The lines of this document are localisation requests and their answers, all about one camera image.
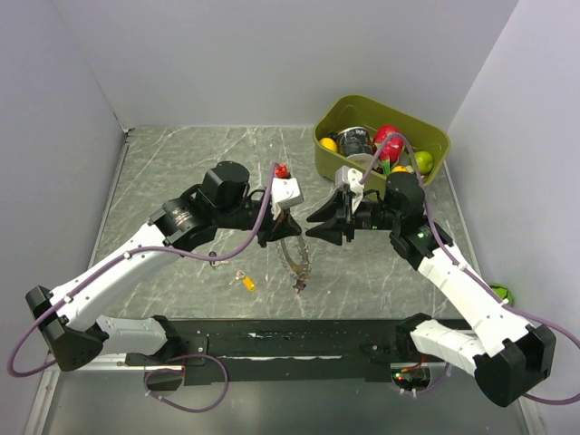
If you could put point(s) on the black printed cup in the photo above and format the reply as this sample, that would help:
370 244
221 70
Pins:
355 144

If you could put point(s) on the red dragon fruit toy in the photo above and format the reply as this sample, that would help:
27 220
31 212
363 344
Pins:
394 145

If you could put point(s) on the green watermelon ball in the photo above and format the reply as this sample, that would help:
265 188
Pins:
502 292

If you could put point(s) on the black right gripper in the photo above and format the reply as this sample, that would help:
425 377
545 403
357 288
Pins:
338 213

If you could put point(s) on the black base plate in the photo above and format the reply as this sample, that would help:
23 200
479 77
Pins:
200 370

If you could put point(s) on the metal disc keyring with rings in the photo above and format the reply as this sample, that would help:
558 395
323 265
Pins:
295 257

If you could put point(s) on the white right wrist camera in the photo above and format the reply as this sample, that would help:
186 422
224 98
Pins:
349 181

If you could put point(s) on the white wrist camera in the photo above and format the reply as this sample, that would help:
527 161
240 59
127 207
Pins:
349 181
285 191

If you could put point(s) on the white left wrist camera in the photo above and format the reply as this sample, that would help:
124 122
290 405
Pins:
285 191

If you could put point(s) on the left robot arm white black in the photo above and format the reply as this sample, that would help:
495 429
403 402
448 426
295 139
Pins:
71 317

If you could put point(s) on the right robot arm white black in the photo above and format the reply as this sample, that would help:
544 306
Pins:
431 252

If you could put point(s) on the yellow lemon toy left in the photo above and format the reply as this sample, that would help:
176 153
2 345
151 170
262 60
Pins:
329 144

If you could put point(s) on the green pear toy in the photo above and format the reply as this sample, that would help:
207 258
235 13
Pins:
424 162

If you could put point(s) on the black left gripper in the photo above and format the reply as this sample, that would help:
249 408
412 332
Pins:
282 227

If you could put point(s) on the yellow tag key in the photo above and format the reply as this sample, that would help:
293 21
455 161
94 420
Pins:
246 281

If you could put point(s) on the aluminium rail frame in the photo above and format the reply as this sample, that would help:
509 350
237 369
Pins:
72 350

